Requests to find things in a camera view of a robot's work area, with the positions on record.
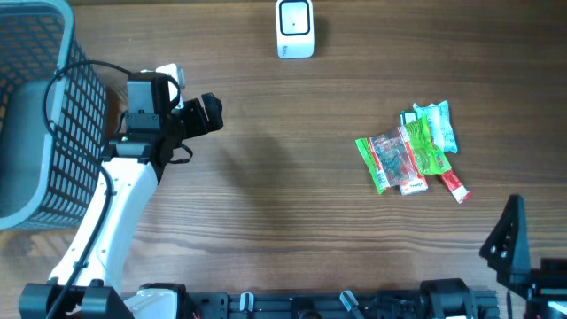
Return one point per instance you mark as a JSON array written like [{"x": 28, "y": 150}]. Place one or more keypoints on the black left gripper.
[{"x": 199, "y": 123}]

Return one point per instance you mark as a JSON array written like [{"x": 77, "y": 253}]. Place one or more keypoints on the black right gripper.
[{"x": 548, "y": 283}]

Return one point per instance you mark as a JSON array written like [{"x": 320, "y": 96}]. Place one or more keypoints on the red stick packet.
[{"x": 455, "y": 186}]

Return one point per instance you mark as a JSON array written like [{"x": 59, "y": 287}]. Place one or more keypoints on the orange red small box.
[{"x": 416, "y": 185}]

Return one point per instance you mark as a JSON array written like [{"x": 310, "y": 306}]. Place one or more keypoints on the green snack bag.
[{"x": 402, "y": 155}]

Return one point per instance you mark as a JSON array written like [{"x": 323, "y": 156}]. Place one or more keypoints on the light blue wet wipes pack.
[{"x": 439, "y": 122}]

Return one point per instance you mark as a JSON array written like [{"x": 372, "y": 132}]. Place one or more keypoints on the green white gum box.
[{"x": 407, "y": 117}]

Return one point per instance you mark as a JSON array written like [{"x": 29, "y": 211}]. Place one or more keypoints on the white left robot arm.
[{"x": 86, "y": 282}]

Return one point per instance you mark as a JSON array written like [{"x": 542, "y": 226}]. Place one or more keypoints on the white barcode scanner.
[{"x": 295, "y": 29}]

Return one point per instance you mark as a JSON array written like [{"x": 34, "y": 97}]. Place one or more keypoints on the dark grey plastic basket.
[{"x": 49, "y": 100}]

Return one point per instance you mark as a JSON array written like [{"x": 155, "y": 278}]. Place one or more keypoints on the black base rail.
[{"x": 347, "y": 304}]

